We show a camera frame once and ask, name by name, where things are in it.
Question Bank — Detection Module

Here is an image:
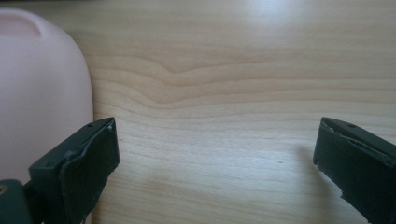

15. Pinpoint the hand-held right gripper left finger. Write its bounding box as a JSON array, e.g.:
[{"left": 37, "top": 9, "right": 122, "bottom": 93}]
[{"left": 22, "top": 117, "right": 120, "bottom": 224}]

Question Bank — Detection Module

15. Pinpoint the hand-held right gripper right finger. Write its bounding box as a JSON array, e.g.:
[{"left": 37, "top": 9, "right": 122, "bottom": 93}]
[{"left": 313, "top": 117, "right": 396, "bottom": 224}]

